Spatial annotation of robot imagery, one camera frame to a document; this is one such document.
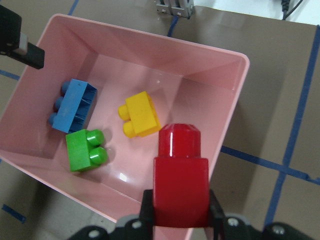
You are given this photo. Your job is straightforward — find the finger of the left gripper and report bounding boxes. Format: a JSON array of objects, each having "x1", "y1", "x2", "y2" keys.
[{"x1": 0, "y1": 6, "x2": 45, "y2": 70}]

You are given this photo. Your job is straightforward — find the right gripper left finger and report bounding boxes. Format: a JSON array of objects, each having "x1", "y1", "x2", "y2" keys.
[{"x1": 139, "y1": 189, "x2": 155, "y2": 240}]

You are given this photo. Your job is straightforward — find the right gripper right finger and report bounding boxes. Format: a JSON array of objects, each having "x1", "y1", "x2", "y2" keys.
[{"x1": 204, "y1": 189, "x2": 225, "y2": 240}]

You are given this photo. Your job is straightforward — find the red toy block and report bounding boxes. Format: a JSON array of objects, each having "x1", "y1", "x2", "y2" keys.
[{"x1": 153, "y1": 123, "x2": 210, "y2": 228}]

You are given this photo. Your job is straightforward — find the blue toy block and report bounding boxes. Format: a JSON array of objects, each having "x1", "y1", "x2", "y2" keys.
[{"x1": 48, "y1": 78, "x2": 98, "y2": 134}]

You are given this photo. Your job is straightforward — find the green toy block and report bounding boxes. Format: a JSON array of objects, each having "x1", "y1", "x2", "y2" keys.
[{"x1": 65, "y1": 129, "x2": 109, "y2": 172}]

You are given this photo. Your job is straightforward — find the yellow toy block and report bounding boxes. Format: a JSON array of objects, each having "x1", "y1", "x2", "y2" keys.
[{"x1": 118, "y1": 91, "x2": 161, "y2": 138}]

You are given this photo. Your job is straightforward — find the pink plastic box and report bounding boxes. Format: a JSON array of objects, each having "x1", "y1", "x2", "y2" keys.
[{"x1": 0, "y1": 14, "x2": 250, "y2": 221}]

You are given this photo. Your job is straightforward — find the aluminium frame post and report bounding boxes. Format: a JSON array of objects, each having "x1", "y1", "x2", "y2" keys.
[{"x1": 155, "y1": 0, "x2": 194, "y2": 19}]

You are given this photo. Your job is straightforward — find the black cables bundle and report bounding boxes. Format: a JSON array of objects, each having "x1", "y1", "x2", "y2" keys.
[{"x1": 274, "y1": 0, "x2": 305, "y2": 21}]

